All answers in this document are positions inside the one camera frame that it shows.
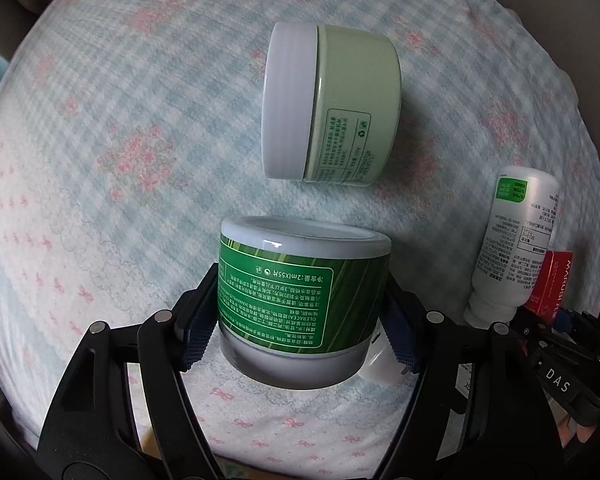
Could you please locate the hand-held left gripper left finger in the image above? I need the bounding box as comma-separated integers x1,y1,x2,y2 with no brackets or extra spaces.
34,262,222,480

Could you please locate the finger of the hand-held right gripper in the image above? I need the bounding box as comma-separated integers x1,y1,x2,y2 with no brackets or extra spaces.
510,307,600,356

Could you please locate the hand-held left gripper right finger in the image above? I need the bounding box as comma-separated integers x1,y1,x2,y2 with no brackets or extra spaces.
375,275,567,480

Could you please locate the green-labelled white jar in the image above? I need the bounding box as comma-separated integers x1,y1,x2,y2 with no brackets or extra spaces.
215,216,394,391

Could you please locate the small white plastic object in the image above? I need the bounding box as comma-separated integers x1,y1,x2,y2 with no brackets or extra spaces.
358,334,407,386

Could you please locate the red box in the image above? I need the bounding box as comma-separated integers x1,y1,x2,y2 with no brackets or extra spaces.
522,249,577,323

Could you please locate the white bottle green label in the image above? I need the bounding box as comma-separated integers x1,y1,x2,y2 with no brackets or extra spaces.
462,167,562,329

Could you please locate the checked floral bed sheet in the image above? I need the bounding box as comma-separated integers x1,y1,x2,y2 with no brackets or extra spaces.
0,0,600,480

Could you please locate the pale green jar white lid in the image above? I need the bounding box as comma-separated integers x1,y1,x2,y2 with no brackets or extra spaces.
260,22,404,187

